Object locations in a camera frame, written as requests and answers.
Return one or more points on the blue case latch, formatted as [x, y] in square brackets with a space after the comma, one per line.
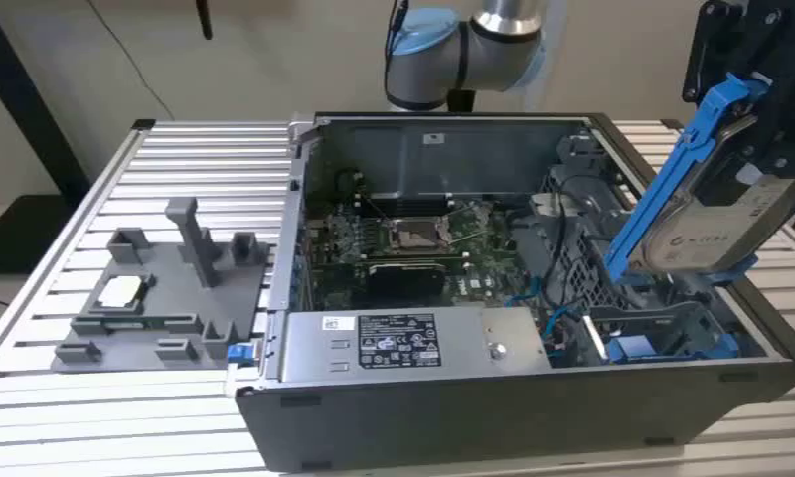
[240, 354]

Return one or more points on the black graphics card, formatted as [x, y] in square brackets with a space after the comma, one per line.
[404, 283]

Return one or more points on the grey metal drive cage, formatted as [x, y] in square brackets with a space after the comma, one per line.
[570, 248]

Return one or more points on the open black PC case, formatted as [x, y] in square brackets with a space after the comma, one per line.
[438, 422]

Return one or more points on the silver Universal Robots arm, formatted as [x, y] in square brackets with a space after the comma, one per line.
[490, 59]

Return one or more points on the grey plastic parts rack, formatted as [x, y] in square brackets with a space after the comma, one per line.
[172, 278]

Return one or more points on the green motherboard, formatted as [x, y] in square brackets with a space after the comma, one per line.
[483, 278]

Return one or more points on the CPU socket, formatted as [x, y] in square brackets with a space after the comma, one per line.
[414, 233]

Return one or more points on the green RAM stick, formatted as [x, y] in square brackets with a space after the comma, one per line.
[139, 325]

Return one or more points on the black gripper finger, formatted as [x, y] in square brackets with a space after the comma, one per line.
[713, 49]
[791, 114]

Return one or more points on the black hanging antenna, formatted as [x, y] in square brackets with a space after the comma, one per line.
[205, 20]

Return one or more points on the blue plastic disk carrier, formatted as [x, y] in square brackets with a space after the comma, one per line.
[636, 350]

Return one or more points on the silver power supply unit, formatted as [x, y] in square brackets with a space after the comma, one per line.
[304, 348]

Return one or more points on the hard disk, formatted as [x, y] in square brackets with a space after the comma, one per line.
[695, 238]

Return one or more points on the silver CPU chip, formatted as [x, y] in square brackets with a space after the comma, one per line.
[120, 293]

